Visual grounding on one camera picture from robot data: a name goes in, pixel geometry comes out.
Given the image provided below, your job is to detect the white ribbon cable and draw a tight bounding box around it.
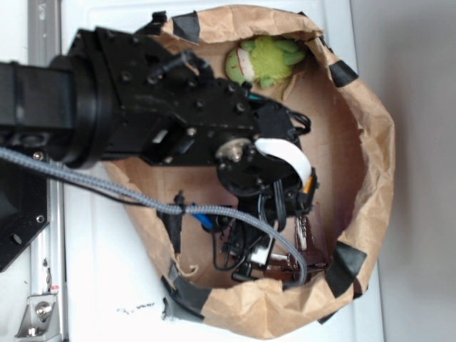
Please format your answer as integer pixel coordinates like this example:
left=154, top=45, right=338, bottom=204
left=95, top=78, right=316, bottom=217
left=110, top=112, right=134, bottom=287
left=254, top=138, right=311, bottom=182

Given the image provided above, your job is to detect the brown paper bag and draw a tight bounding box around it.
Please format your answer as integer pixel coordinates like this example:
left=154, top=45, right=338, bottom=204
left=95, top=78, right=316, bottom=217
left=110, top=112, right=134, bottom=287
left=128, top=5, right=395, bottom=339

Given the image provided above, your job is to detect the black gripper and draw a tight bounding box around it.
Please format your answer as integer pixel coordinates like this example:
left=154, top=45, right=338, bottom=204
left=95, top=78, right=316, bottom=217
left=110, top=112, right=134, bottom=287
left=217, top=103, right=318, bottom=282

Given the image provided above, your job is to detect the silver key bunch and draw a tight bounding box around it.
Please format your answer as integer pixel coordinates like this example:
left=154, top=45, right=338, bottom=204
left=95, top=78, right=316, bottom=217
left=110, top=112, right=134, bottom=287
left=264, top=216, right=327, bottom=281

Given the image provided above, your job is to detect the green plush toy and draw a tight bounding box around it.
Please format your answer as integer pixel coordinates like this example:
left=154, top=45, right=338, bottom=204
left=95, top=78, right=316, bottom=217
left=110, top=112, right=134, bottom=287
left=225, top=36, right=306, bottom=89

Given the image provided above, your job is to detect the aluminium frame rail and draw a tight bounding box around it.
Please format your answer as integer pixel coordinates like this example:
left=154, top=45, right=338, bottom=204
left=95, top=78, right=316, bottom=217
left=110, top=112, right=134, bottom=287
left=14, top=1, right=68, bottom=341

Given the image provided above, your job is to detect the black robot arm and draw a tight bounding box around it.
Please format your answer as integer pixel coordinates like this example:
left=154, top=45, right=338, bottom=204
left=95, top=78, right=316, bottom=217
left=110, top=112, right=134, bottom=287
left=1, top=28, right=318, bottom=281

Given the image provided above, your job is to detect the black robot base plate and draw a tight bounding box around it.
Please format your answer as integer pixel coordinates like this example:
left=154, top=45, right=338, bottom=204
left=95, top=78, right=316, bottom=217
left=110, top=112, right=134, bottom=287
left=1, top=160, right=48, bottom=272

